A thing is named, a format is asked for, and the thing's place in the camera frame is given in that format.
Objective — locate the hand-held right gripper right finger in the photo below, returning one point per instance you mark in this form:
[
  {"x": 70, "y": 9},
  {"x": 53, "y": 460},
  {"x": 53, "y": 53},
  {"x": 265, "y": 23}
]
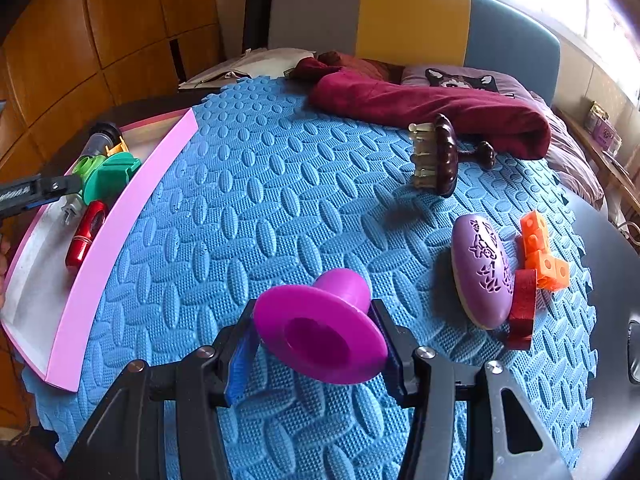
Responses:
[{"x": 395, "y": 375}]

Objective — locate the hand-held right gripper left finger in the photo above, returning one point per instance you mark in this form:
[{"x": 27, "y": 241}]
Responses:
[{"x": 237, "y": 365}]

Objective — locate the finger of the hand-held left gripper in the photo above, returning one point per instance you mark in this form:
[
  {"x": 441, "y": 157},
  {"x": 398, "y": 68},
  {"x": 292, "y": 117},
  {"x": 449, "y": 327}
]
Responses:
[
  {"x": 55, "y": 185},
  {"x": 36, "y": 203}
]

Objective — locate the small grey toy tool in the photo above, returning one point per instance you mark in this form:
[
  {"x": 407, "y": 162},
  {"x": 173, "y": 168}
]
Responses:
[{"x": 70, "y": 210}]

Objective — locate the light green plastic toy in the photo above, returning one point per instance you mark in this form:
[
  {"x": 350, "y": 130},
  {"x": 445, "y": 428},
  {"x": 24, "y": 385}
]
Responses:
[{"x": 87, "y": 166}]

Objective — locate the shiny red cylinder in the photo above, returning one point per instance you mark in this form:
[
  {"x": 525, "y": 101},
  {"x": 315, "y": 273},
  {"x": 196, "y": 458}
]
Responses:
[{"x": 86, "y": 232}]

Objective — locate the dark green plastic piece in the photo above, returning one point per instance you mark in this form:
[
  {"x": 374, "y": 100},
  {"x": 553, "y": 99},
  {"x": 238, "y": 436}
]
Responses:
[{"x": 112, "y": 177}]

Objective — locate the black grey flashlight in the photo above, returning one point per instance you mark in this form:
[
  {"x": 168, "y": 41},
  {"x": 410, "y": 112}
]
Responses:
[{"x": 102, "y": 135}]

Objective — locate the orange hexagonal piece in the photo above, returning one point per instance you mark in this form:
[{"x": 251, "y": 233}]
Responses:
[{"x": 119, "y": 149}]

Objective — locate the magenta plastic funnel piece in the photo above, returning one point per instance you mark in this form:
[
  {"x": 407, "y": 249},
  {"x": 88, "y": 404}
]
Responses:
[{"x": 310, "y": 330}]

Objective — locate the pink cardboard box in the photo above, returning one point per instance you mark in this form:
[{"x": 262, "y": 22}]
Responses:
[{"x": 100, "y": 270}]

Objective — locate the purple oval case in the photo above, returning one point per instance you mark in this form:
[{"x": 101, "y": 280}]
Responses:
[{"x": 480, "y": 285}]

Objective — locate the red plastic block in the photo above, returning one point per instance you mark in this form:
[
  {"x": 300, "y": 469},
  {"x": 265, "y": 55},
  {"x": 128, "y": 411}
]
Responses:
[{"x": 522, "y": 315}]

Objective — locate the orange cube block toy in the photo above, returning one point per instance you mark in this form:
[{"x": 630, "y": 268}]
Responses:
[{"x": 542, "y": 260}]

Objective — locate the dark wooden massager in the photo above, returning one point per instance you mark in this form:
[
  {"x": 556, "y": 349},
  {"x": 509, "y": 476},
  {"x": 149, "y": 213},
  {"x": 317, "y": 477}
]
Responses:
[{"x": 445, "y": 160}]

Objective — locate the person's left hand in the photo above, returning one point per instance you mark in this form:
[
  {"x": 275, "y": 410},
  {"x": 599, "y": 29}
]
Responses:
[{"x": 3, "y": 260}]

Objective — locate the wooden wardrobe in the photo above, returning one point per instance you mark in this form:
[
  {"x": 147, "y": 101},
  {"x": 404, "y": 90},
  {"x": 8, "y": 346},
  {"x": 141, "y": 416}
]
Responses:
[{"x": 125, "y": 20}]

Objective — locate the blue foam mat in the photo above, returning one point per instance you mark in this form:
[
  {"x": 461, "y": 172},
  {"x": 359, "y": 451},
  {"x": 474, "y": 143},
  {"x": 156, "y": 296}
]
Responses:
[{"x": 300, "y": 185}]

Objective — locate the white cloth bag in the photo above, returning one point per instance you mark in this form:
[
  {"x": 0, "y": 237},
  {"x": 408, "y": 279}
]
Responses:
[{"x": 260, "y": 62}]

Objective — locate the maroon cloth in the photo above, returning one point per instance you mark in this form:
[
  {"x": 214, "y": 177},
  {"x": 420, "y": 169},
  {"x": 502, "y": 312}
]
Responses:
[{"x": 425, "y": 102}]

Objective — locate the mauve bed sheet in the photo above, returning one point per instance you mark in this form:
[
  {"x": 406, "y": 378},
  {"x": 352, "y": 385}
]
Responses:
[{"x": 570, "y": 160}]

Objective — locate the wooden bedside shelf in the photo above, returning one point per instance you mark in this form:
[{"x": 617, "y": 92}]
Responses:
[{"x": 610, "y": 165}]

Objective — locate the purple cat pillow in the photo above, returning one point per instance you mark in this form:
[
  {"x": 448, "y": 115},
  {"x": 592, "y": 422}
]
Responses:
[{"x": 460, "y": 80}]

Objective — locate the small pink box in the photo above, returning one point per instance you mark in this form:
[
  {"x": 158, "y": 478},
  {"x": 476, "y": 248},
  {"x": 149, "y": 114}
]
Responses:
[{"x": 602, "y": 125}]

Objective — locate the grey yellow blue headboard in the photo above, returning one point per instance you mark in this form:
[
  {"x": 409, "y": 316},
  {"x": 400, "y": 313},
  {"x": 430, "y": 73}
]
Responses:
[{"x": 415, "y": 20}]

